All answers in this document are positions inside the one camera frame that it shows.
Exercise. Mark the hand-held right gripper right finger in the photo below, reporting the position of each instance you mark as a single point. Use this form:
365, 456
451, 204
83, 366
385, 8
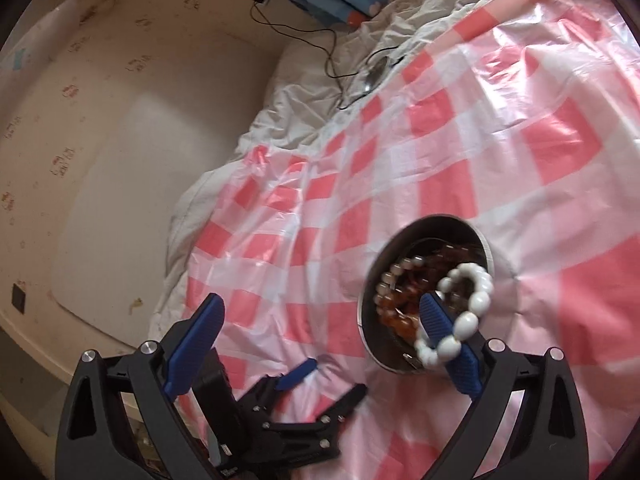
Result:
440, 325

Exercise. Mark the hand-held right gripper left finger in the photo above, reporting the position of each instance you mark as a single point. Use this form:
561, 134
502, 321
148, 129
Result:
200, 330

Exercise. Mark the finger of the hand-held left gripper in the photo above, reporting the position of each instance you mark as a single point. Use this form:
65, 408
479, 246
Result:
297, 372
345, 402

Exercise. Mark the round metal tin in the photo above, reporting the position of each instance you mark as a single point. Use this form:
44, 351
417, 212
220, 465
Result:
385, 345

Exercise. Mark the white padded headboard panel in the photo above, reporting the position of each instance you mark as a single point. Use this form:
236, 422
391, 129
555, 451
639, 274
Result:
140, 200

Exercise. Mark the red checkered plastic sheet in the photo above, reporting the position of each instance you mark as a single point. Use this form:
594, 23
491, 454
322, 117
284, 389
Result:
475, 135

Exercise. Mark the white striped duvet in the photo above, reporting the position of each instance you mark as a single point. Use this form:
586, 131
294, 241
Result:
300, 95

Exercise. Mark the round charger disc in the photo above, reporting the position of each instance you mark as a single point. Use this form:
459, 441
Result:
377, 75

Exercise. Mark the black wall switch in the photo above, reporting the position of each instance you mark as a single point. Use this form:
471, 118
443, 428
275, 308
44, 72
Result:
18, 299

